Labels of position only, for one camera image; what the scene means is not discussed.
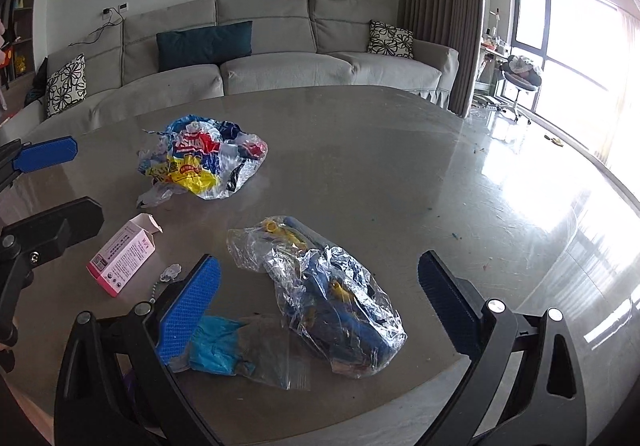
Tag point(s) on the clear bag with blue toy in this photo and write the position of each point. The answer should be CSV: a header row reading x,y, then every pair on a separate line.
x,y
340,306

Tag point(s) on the yellow toy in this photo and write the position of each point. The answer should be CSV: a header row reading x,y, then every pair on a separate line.
x,y
20,64

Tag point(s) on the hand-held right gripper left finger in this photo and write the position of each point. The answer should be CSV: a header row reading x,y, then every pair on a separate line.
x,y
192,311

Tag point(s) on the colourful printed plastic bag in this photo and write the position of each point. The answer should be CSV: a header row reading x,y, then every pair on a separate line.
x,y
200,155

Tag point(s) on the clear zip bag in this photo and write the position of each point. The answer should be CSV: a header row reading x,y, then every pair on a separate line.
x,y
280,361

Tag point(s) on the coffee table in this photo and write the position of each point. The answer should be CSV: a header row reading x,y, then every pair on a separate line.
x,y
375,165

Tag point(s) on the teal cushion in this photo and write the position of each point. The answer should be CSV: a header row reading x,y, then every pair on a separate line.
x,y
205,45

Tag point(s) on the large window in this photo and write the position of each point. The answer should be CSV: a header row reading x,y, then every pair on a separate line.
x,y
565,50

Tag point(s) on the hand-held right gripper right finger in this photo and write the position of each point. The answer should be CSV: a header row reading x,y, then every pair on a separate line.
x,y
450,311

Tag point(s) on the grey-brown curtain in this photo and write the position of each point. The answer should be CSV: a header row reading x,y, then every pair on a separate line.
x,y
440,15

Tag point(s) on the grey sofa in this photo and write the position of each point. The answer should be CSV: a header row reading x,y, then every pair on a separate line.
x,y
280,68

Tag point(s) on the black white floral cushion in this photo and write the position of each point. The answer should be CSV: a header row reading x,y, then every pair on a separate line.
x,y
390,39
65,85

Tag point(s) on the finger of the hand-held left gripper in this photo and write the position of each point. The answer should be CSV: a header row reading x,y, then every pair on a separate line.
x,y
45,154
55,226

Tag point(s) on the pink cardboard box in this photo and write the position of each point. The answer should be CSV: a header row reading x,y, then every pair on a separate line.
x,y
120,261

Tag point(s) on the blue rubber glove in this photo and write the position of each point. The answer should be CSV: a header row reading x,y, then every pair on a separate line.
x,y
210,343

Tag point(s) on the swivel chair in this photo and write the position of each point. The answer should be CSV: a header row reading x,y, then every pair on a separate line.
x,y
520,73

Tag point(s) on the pair of yellow slippers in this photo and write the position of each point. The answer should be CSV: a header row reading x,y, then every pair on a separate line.
x,y
554,140

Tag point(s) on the dark cloth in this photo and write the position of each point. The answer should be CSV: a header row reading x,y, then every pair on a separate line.
x,y
36,80

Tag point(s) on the cluttered white desk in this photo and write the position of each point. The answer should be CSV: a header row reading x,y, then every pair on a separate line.
x,y
492,55

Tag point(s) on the wooden shelf unit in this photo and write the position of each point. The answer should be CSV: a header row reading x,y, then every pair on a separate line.
x,y
22,25

